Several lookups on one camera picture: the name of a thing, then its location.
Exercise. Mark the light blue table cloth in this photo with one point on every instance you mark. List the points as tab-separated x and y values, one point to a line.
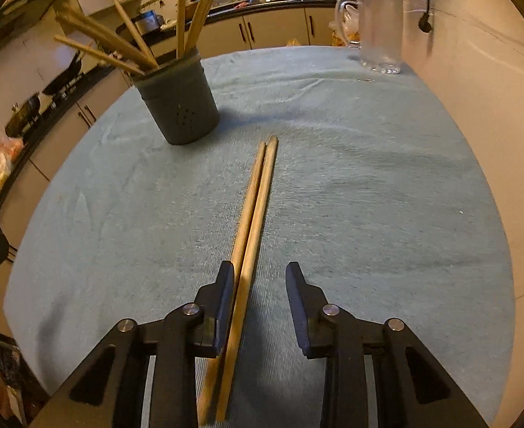
376	195

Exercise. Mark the steel rice cooker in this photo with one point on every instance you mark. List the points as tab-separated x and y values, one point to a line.
148	22

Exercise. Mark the beige lower kitchen cabinets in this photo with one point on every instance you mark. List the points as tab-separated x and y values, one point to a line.
146	205

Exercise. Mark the wooden chopstick in cup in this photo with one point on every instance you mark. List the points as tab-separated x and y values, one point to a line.
104	36
181	28
135	33
197	23
99	55

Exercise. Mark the dark cooking pot with lid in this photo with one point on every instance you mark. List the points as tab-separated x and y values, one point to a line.
22	116

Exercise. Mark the clear glass mug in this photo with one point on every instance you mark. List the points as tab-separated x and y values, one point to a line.
379	24

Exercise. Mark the dark green utensil holder cup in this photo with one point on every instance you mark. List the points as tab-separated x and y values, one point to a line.
180	100

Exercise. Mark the wooden chopstick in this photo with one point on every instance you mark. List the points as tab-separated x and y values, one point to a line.
246	279
99	55
104	36
181	28
135	33
197	23
208	395

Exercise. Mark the black wok pan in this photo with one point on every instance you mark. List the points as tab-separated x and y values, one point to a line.
65	77

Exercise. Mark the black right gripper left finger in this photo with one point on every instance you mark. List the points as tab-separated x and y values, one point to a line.
196	329

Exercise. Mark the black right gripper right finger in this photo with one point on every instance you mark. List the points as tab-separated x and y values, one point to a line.
325	331

